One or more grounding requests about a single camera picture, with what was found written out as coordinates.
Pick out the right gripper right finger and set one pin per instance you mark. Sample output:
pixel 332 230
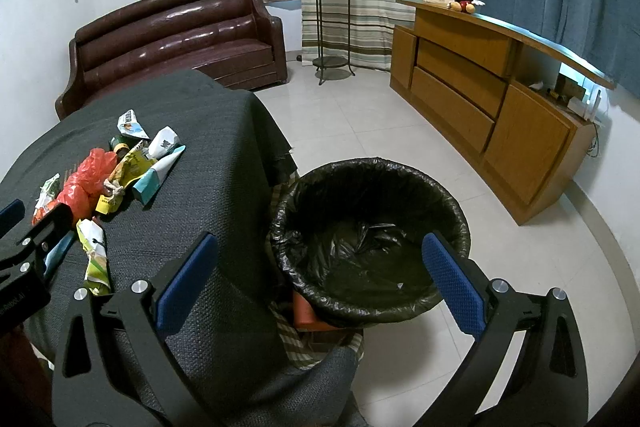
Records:
pixel 548 385

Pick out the orange green wrapper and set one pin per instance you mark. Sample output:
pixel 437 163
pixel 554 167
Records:
pixel 47 197

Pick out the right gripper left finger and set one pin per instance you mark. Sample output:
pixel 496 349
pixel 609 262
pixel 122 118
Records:
pixel 149 311

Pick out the green white snack wrapper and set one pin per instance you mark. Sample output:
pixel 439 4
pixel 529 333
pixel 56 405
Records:
pixel 92 240

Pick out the white router on cabinet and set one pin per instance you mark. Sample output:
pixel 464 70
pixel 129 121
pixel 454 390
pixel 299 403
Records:
pixel 586 109

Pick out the yellow snack bag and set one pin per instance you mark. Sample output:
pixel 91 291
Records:
pixel 129 170

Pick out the orange plastic bag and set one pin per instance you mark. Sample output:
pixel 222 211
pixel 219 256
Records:
pixel 84 186

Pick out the white blue snack wrapper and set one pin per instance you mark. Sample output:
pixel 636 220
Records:
pixel 128 125

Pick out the green glass bottle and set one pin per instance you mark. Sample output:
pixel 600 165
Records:
pixel 120 145

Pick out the dark red leather sofa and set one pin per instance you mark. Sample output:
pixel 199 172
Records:
pixel 237 43

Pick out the black lined trash bin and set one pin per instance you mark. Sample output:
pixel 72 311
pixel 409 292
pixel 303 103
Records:
pixel 348 237

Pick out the black metal plant stand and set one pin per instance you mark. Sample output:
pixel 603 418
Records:
pixel 327 60

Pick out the white paper package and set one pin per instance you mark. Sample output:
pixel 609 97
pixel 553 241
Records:
pixel 163 143

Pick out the dark grey tablecloth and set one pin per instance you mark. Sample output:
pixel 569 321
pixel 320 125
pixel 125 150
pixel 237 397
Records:
pixel 229 348

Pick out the wooden sideboard cabinet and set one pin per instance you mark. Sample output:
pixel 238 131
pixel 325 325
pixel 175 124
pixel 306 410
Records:
pixel 488 88

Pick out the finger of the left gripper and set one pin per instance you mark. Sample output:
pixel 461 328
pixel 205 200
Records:
pixel 35 256
pixel 11 215

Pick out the teal white tube package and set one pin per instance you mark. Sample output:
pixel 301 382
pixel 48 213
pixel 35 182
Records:
pixel 148 185

